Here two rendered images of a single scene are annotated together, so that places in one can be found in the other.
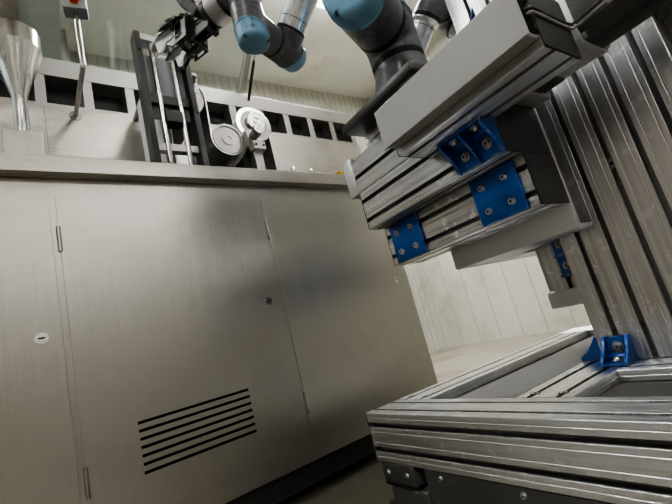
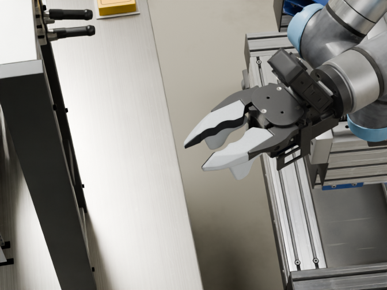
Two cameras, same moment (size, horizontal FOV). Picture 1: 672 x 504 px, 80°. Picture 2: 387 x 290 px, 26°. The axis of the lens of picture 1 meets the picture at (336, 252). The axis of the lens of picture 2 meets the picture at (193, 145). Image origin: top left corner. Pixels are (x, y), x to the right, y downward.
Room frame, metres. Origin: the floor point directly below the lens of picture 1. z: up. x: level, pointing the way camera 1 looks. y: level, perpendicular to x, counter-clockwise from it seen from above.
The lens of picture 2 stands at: (0.68, 0.81, 2.08)
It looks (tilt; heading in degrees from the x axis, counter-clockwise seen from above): 57 degrees down; 299
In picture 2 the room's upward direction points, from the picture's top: straight up
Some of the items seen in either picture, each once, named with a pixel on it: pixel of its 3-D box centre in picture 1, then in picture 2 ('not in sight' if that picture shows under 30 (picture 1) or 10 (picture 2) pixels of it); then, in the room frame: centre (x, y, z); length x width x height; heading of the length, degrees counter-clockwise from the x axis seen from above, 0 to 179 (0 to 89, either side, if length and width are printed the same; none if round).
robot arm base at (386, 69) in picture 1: (404, 83); not in sight; (0.79, -0.23, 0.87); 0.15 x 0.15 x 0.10
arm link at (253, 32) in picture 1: (255, 29); (370, 95); (0.81, 0.05, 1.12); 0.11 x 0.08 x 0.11; 151
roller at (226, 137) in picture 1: (216, 155); not in sight; (1.45, 0.36, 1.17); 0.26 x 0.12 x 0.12; 39
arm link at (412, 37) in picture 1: (388, 36); not in sight; (0.78, -0.23, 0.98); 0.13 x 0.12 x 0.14; 151
